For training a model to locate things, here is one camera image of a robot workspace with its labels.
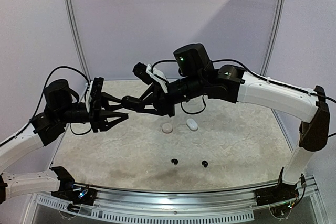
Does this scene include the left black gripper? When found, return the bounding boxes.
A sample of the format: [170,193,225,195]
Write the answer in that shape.
[56,92,128,132]

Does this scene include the black earbud charging case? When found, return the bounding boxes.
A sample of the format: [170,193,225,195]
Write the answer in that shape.
[121,96,144,111]

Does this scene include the white earbud charging case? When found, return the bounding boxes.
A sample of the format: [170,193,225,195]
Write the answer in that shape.
[186,118,198,131]

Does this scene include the black earbud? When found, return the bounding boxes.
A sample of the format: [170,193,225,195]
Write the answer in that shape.
[202,161,208,168]
[171,159,178,165]

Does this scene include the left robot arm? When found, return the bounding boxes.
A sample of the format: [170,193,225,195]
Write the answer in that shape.
[1,78,128,205]

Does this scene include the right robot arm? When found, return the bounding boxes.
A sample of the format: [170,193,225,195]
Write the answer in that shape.
[133,43,330,201]

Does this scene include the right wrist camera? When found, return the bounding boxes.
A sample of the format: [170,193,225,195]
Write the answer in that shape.
[132,62,169,93]

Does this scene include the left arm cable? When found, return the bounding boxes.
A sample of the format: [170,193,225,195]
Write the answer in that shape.
[0,66,91,148]

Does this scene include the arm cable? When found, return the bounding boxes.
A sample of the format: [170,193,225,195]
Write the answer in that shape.
[0,66,91,148]
[151,59,336,138]

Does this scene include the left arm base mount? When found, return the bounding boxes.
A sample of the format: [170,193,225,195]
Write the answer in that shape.
[51,182,98,206]

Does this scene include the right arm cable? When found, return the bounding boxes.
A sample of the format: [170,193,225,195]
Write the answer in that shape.
[151,59,336,138]

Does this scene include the aluminium front rail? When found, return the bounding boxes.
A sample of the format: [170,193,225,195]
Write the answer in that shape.
[24,176,329,223]

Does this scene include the left aluminium frame post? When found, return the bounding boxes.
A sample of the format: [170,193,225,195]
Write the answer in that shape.
[64,0,91,79]

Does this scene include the aluminium frame post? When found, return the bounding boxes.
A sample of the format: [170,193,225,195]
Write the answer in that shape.
[64,0,91,79]
[258,0,289,83]

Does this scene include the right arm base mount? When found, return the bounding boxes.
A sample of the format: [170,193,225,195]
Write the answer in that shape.
[254,183,299,206]

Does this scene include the right aluminium frame post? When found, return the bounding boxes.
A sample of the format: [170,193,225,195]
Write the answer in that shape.
[258,0,289,83]

